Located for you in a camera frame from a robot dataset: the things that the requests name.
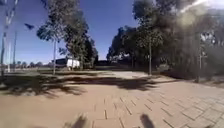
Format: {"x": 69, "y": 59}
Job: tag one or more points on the reddish brown brick path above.
{"x": 116, "y": 100}

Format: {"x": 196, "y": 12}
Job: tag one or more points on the white building with dark roof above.
{"x": 71, "y": 62}

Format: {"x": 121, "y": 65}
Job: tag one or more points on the row of tall trees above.
{"x": 66, "y": 26}

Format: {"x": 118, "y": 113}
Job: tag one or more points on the dense group of trees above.
{"x": 166, "y": 33}

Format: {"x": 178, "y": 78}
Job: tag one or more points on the robot's own part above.
{"x": 80, "y": 122}
{"x": 146, "y": 121}

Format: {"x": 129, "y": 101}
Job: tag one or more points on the distant row of trees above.
{"x": 31, "y": 64}

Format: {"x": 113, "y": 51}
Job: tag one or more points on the grass strip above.
{"x": 30, "y": 71}

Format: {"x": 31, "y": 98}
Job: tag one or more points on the tall thin pole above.
{"x": 14, "y": 50}

